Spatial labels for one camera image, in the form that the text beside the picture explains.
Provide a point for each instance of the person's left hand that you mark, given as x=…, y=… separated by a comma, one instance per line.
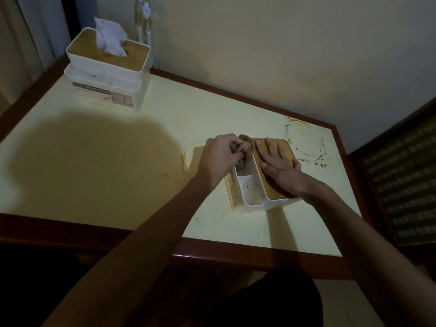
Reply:
x=216, y=158

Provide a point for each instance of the person's right hand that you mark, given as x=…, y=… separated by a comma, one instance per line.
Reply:
x=282, y=171

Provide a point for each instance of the person's left fingers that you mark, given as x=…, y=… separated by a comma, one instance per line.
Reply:
x=238, y=148

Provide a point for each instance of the person's right middle finger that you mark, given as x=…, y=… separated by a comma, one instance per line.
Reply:
x=272, y=148

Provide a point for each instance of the person's right thumb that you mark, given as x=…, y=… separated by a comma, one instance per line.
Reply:
x=265, y=167

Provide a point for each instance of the person's right little finger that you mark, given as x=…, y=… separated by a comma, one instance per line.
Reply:
x=296, y=165

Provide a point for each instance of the brown wiping cloth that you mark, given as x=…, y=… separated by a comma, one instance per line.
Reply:
x=246, y=139

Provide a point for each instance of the white tissue box wooden lid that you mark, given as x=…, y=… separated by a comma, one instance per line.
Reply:
x=102, y=81
x=252, y=190

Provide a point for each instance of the person's right forearm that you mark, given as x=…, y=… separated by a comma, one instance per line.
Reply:
x=368, y=248

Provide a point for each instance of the person's left forearm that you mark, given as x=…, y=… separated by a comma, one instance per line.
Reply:
x=136, y=255

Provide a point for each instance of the dark woven wooden cabinet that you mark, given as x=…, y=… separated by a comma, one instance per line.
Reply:
x=402, y=180

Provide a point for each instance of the black shorts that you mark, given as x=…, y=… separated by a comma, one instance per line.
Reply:
x=269, y=299

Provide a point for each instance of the hanging beaded white ornament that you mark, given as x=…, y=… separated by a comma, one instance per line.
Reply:
x=144, y=20

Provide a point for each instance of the white tissue paper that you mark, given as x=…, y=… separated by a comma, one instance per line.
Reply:
x=107, y=35

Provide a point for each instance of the beige curtain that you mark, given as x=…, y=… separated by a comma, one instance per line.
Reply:
x=24, y=47

